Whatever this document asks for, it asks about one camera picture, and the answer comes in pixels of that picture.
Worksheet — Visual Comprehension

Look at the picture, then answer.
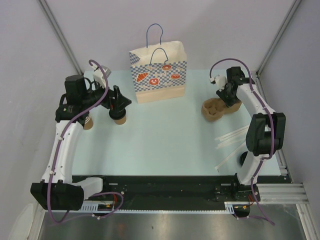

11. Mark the single brown paper cup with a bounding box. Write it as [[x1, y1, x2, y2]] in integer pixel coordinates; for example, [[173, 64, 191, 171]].
[[114, 116, 127, 125]]

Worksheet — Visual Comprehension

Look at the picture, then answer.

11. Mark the aluminium frame post right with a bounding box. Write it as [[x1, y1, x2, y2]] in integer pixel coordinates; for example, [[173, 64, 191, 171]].
[[255, 0, 303, 77]]

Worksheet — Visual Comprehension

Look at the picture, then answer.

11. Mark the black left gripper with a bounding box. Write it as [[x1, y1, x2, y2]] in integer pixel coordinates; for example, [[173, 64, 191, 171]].
[[81, 79, 131, 112]]

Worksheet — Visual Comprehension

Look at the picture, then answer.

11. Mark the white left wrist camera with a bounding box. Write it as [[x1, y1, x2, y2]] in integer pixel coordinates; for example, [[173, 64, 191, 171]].
[[92, 65, 112, 88]]

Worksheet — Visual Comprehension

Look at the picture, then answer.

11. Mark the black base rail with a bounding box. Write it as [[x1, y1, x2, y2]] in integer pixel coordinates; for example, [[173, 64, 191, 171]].
[[71, 174, 261, 213]]

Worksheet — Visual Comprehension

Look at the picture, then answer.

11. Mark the aluminium frame post left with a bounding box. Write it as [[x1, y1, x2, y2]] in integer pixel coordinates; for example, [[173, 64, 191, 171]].
[[36, 0, 84, 74]]

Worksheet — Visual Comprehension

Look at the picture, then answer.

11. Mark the aluminium frame rail right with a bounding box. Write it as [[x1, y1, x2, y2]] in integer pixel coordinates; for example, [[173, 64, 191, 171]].
[[254, 71, 320, 240]]

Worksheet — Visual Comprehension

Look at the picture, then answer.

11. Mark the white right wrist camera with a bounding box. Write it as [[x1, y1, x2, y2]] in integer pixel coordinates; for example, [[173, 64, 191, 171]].
[[210, 74, 228, 91]]

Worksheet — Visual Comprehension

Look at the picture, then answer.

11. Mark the white wrapped straw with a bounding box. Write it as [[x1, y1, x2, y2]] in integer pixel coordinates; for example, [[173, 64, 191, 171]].
[[216, 130, 247, 142], [215, 125, 249, 140], [215, 138, 245, 149], [214, 143, 245, 172]]

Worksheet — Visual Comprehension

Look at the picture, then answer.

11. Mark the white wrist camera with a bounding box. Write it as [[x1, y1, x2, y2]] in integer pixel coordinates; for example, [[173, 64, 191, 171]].
[[210, 74, 228, 91], [92, 65, 112, 88]]

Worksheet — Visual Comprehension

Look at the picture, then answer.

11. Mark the aluminium frame post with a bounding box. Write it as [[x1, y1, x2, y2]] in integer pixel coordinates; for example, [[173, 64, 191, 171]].
[[36, 0, 84, 74], [255, 0, 303, 77]]

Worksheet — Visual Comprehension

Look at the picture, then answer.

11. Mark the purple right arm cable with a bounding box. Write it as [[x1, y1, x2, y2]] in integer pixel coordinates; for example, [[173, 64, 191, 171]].
[[209, 58, 278, 225]]

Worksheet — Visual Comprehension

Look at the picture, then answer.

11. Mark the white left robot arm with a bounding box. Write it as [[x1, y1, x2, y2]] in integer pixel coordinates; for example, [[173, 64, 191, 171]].
[[30, 75, 132, 211]]

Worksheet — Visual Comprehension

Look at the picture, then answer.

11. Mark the white wrapped straw front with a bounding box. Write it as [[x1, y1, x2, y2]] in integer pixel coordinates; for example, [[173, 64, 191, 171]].
[[214, 143, 245, 172]]

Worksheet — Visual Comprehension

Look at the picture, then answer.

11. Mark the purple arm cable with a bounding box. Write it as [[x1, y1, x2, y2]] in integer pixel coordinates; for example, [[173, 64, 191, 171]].
[[46, 59, 125, 223], [209, 58, 278, 225]]

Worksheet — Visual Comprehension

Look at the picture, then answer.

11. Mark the stack of black cup lids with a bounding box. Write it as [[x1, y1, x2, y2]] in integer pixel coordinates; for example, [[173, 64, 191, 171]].
[[239, 151, 248, 166]]

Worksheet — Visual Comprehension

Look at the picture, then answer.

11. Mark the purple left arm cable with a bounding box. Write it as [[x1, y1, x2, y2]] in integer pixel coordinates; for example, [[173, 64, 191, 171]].
[[46, 59, 125, 223]]

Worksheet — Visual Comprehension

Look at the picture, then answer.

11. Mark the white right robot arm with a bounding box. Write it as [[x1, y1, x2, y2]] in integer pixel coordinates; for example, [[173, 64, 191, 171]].
[[212, 66, 286, 201]]

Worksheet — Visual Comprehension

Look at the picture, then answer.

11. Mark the blue checkered paper bag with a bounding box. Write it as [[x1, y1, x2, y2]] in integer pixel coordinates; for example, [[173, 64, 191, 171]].
[[129, 23, 187, 104]]

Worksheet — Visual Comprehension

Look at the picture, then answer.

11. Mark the white wrapped straw back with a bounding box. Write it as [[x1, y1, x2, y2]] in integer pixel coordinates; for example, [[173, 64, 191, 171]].
[[215, 125, 249, 140]]

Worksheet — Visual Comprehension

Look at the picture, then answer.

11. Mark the stack of brown paper cups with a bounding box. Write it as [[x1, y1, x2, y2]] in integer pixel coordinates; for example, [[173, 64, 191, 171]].
[[83, 113, 94, 130]]

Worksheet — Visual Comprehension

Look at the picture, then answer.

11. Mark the single black cup lid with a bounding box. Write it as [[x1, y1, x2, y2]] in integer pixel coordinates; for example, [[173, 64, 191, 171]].
[[109, 109, 127, 121]]

